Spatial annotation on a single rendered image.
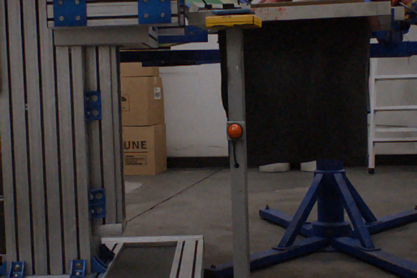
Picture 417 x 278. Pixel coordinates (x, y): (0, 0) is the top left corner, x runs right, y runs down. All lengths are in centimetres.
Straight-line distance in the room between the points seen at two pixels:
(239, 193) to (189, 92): 511
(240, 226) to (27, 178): 66
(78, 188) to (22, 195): 17
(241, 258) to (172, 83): 517
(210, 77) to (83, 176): 488
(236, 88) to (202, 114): 509
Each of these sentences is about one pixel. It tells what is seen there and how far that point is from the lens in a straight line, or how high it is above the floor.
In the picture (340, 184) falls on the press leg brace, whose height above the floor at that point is 30.
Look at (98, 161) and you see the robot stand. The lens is 243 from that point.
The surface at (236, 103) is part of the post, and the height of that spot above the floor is 72.
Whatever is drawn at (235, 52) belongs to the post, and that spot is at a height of 86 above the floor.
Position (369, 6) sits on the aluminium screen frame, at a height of 98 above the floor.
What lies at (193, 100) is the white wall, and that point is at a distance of 724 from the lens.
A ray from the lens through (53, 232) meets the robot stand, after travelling 243.
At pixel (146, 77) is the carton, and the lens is 686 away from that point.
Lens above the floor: 78
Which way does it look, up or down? 3 degrees down
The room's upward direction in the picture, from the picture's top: 2 degrees counter-clockwise
